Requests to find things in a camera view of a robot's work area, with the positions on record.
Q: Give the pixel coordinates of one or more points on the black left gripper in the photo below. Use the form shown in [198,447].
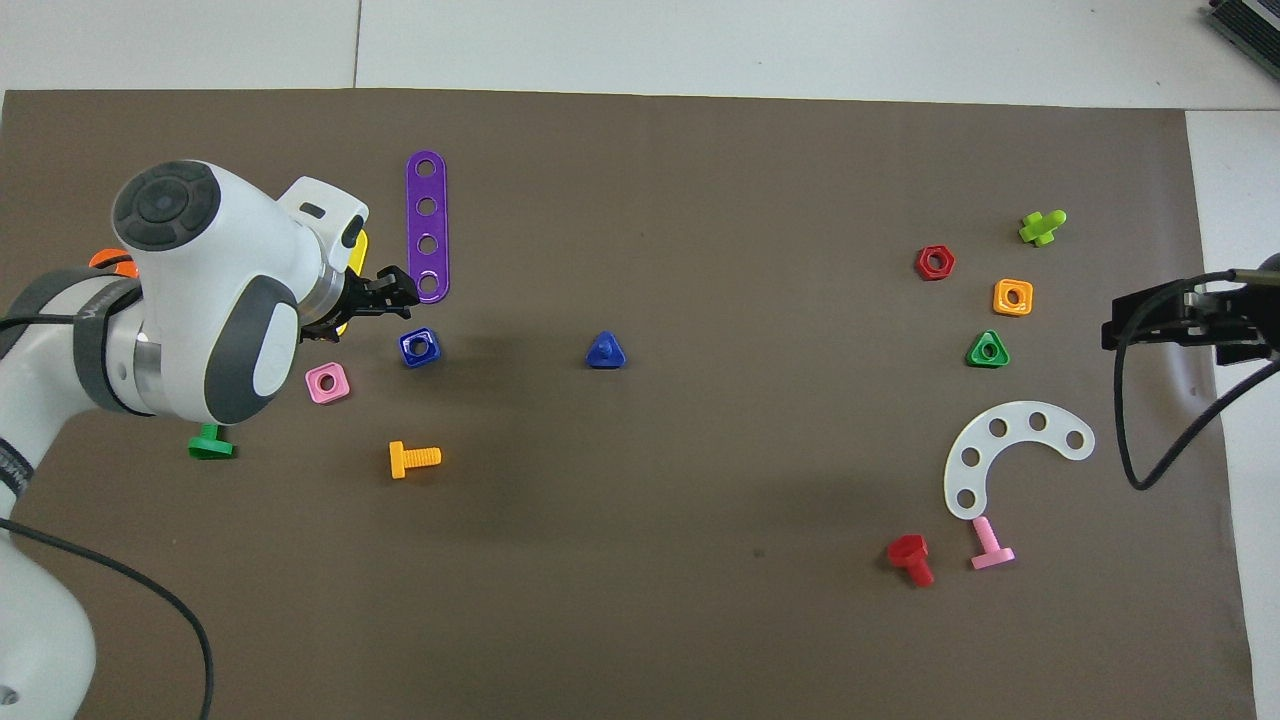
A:
[355,300]

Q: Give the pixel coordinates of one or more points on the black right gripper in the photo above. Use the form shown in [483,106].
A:
[1245,320]

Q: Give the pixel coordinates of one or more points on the blue square plastic nut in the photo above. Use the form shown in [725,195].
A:
[434,355]

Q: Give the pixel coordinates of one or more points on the blue triangular-head plastic screw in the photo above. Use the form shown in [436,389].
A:
[606,352]

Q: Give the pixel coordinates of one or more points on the green plastic screw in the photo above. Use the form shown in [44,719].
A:
[210,448]

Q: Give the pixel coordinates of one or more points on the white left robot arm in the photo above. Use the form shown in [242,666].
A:
[200,300]

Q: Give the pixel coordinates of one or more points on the pink square plastic nut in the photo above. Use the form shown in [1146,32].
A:
[342,392]

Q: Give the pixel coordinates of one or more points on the lime cross-head plastic screw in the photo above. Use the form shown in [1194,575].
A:
[1040,228]

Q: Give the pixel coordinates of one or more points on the orange square plastic nut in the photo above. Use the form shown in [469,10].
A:
[1000,308]

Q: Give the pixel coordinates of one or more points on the green triangular plastic nut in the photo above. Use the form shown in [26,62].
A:
[1000,358]

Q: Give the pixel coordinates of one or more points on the orange plastic screw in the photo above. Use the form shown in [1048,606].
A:
[415,459]

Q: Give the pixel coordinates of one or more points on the red hexagonal plastic nut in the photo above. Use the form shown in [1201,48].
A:
[922,263]

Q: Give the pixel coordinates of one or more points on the pink plastic screw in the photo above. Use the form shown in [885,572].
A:
[990,555]

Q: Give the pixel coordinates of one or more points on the red plastic screw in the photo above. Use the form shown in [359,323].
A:
[908,552]

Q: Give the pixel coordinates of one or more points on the yellow three-hole plastic strip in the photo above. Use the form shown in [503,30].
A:
[360,255]

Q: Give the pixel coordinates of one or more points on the purple four-hole plastic strip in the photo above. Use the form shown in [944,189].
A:
[427,225]

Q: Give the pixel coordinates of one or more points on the white curved strip with holes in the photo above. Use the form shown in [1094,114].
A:
[1018,422]

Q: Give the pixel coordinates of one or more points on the orange three-hole angled plate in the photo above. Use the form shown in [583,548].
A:
[105,260]

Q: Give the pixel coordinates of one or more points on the dark ribbed device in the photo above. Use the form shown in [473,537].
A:
[1250,25]

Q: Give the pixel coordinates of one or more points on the brown table mat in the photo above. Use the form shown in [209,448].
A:
[700,500]

